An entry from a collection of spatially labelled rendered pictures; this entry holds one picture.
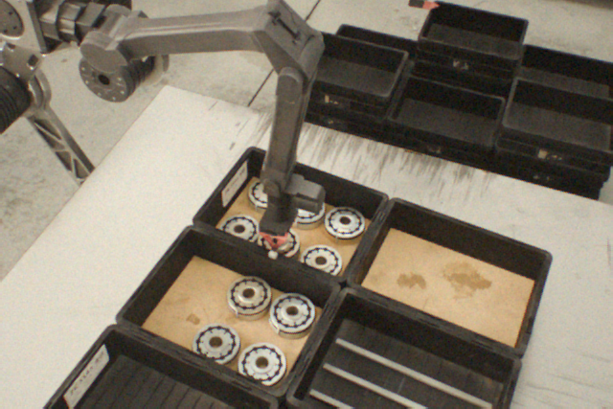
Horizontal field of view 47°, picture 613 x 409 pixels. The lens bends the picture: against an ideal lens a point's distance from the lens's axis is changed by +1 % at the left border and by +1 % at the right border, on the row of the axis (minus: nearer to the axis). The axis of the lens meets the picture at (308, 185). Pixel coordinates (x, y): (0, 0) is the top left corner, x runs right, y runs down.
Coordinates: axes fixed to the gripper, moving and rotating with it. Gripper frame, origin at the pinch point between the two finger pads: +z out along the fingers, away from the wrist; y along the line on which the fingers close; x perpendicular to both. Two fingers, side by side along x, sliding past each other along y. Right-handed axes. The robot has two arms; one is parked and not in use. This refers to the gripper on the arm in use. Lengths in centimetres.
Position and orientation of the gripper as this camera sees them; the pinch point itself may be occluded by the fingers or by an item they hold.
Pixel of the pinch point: (278, 238)
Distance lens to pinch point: 166.4
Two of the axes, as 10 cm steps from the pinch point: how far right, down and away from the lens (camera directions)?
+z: -0.5, 6.9, 7.2
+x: -9.4, -2.7, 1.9
